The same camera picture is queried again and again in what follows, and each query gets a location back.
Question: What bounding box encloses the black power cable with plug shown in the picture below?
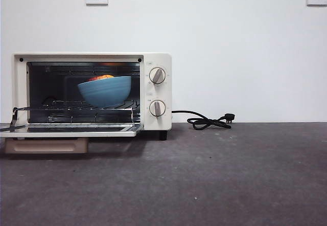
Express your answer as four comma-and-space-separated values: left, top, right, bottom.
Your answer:
171, 109, 236, 131

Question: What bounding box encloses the glass oven door with handle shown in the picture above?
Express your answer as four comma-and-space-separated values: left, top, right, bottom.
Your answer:
0, 107, 144, 155

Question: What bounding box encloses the red yellow apple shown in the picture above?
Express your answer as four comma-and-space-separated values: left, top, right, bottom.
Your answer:
88, 74, 115, 82

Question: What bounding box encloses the blue bowl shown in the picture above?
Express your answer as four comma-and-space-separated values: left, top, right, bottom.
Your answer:
77, 76, 132, 108

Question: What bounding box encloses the beige round oven knob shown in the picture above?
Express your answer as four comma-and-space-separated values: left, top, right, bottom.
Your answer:
149, 99, 167, 119
149, 66, 167, 85

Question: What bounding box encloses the white toaster oven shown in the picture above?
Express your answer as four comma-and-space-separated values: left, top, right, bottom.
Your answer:
12, 52, 172, 142

